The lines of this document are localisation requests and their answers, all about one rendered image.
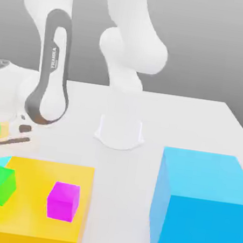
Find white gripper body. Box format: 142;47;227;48
0;131;33;169

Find small cyan cube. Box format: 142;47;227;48
0;154;13;169

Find small magenta cube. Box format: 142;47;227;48
44;179;82;224

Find large yellow box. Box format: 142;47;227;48
0;154;96;243

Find large blue box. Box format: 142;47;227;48
145;145;243;243

